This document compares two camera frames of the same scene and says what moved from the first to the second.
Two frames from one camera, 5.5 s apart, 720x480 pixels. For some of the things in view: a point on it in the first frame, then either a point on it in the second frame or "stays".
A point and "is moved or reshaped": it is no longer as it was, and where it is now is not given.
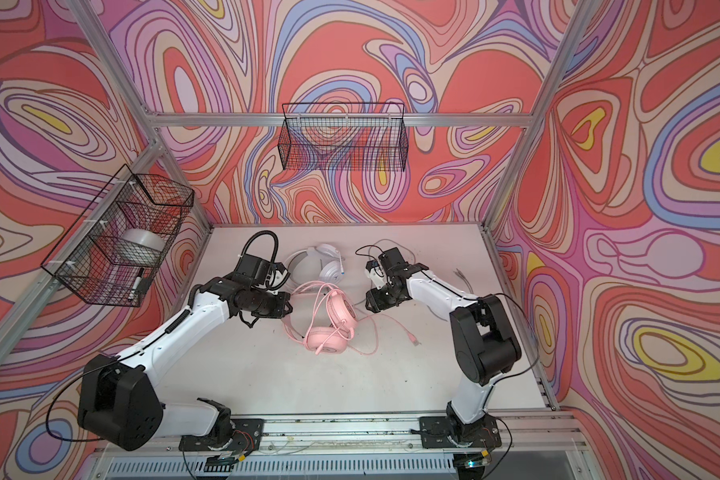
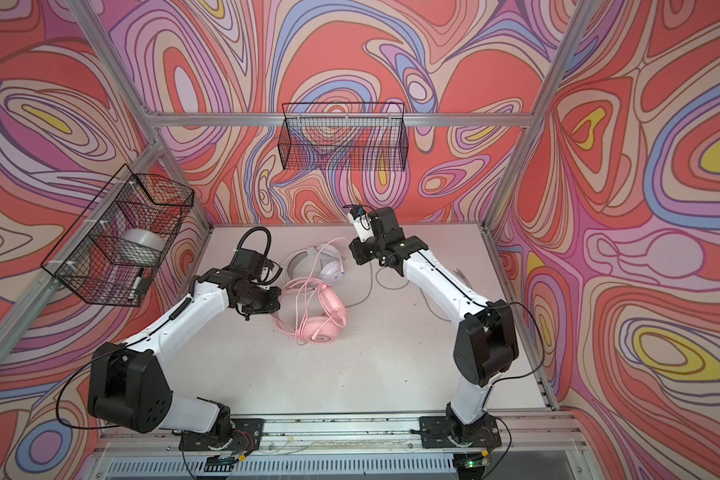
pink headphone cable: [350, 345] -> [313, 305]
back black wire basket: [343, 136] stays
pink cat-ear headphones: [340, 326] is moved or reshaped
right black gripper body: [386, 297] -> [368, 250]
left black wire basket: [112, 253] stays
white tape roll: [141, 244] stays
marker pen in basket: [136, 285] stays
